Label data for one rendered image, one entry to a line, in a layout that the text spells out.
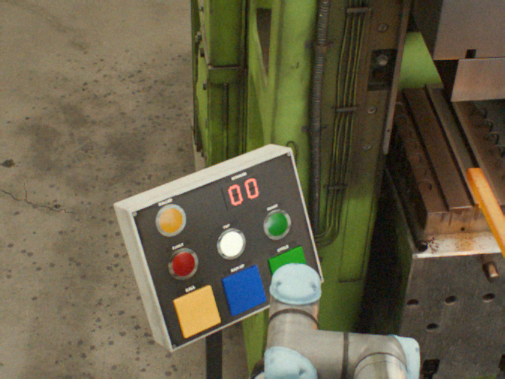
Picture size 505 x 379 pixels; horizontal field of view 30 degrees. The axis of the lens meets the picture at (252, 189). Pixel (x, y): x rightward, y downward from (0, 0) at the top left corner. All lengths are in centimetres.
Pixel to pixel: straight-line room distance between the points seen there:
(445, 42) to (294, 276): 55
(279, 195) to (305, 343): 47
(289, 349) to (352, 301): 104
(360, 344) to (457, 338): 90
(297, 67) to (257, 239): 35
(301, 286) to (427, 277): 68
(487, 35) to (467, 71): 8
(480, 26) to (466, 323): 76
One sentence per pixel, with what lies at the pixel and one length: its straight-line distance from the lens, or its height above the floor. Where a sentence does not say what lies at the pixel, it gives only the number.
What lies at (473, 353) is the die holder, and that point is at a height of 57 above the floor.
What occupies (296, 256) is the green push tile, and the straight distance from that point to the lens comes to 180.
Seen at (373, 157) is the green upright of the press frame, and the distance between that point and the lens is 205.
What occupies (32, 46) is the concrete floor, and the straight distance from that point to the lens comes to 426.
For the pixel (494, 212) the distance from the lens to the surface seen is 198.
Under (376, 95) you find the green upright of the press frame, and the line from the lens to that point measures 195.
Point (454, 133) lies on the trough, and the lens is 220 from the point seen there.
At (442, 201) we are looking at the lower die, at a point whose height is 98.
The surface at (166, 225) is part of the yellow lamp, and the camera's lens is 167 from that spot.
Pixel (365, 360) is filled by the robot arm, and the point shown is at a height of 128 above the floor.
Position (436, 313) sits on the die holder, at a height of 72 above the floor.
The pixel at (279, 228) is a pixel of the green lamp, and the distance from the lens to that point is 178.
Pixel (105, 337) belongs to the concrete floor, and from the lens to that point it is 301.
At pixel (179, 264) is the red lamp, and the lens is 170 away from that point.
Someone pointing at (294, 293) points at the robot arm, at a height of 129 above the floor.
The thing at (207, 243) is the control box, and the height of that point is 110.
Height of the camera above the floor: 234
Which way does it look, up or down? 43 degrees down
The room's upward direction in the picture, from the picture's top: 2 degrees clockwise
